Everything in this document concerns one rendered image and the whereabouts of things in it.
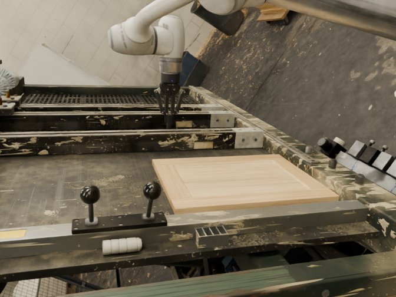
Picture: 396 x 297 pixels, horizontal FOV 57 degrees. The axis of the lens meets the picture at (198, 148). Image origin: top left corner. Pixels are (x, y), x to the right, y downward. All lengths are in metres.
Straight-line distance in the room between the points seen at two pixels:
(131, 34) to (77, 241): 0.78
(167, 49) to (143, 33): 0.13
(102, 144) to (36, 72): 3.49
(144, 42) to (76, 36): 4.84
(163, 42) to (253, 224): 0.79
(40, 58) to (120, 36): 3.48
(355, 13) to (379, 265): 0.54
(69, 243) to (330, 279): 0.51
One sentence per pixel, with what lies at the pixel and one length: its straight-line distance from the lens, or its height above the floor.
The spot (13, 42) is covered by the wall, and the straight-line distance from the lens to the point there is 6.25.
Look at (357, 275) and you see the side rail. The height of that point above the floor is 1.10.
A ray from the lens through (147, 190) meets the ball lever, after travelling 0.73.
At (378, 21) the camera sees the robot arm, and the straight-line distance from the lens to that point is 0.96.
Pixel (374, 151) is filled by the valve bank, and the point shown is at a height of 0.76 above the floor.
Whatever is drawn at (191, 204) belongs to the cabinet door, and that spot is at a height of 1.26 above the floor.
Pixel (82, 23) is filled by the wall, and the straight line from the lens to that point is 6.18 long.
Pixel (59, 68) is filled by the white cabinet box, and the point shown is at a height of 1.72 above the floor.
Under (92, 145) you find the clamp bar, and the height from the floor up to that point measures 1.48.
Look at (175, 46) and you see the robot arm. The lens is 1.43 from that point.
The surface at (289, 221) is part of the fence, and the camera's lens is 0.94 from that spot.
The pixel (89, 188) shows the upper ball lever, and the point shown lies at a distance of 0.73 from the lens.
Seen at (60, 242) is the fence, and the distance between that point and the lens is 0.82.
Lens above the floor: 1.70
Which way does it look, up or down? 23 degrees down
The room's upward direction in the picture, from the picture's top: 59 degrees counter-clockwise
